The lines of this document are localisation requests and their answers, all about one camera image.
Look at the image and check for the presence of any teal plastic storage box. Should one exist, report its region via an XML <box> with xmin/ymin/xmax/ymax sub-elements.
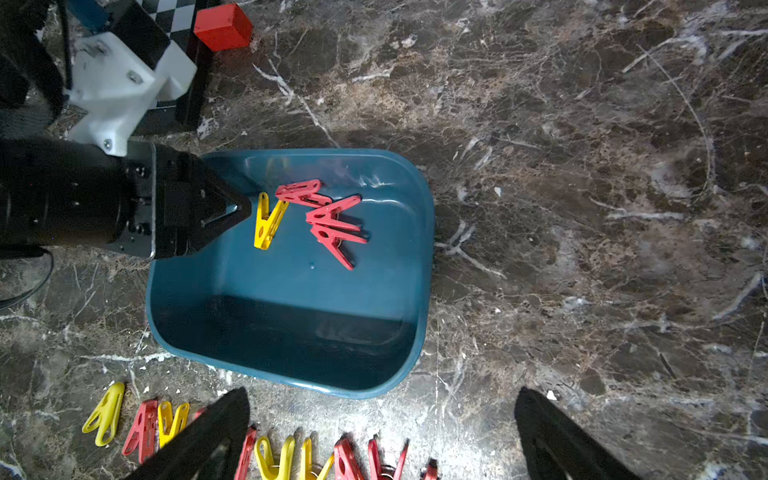
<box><xmin>146</xmin><ymin>149</ymin><xmax>435</xmax><ymax>399</ymax></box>

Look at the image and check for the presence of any slim yellow clothespin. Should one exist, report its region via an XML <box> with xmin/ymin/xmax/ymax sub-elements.
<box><xmin>254</xmin><ymin>192</ymin><xmax>289</xmax><ymax>250</ymax></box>

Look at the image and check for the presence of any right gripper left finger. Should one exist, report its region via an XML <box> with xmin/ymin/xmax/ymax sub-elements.
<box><xmin>128</xmin><ymin>387</ymin><xmax>250</xmax><ymax>480</ymax></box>

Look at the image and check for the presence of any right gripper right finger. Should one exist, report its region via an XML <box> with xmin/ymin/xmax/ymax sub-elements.
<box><xmin>514</xmin><ymin>387</ymin><xmax>638</xmax><ymax>479</ymax></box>

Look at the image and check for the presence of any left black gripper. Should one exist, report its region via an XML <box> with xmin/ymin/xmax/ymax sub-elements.
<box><xmin>1</xmin><ymin>137</ymin><xmax>252</xmax><ymax>259</ymax></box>

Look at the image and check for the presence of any big yellow clothespin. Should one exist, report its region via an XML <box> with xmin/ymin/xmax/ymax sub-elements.
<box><xmin>81</xmin><ymin>382</ymin><xmax>125</xmax><ymax>447</ymax></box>

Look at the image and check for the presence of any yellow clothespin row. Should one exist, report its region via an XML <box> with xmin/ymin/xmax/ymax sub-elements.
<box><xmin>254</xmin><ymin>436</ymin><xmax>296</xmax><ymax>480</ymax></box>
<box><xmin>298</xmin><ymin>438</ymin><xmax>335</xmax><ymax>480</ymax></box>

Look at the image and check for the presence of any clothespin pile in box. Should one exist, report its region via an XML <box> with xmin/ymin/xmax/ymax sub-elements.
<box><xmin>276</xmin><ymin>179</ymin><xmax>367</xmax><ymax>271</ymax></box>

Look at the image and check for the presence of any red clothespin row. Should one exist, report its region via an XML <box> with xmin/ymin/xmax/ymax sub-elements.
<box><xmin>234</xmin><ymin>425</ymin><xmax>258</xmax><ymax>480</ymax></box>
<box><xmin>420</xmin><ymin>458</ymin><xmax>439</xmax><ymax>480</ymax></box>

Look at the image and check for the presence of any black grey checkerboard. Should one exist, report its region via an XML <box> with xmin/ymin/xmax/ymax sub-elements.
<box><xmin>134</xmin><ymin>0</ymin><xmax>221</xmax><ymax>135</ymax></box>

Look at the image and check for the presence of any small red block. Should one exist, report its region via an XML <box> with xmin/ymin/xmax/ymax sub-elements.
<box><xmin>193</xmin><ymin>3</ymin><xmax>253</xmax><ymax>52</ymax></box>

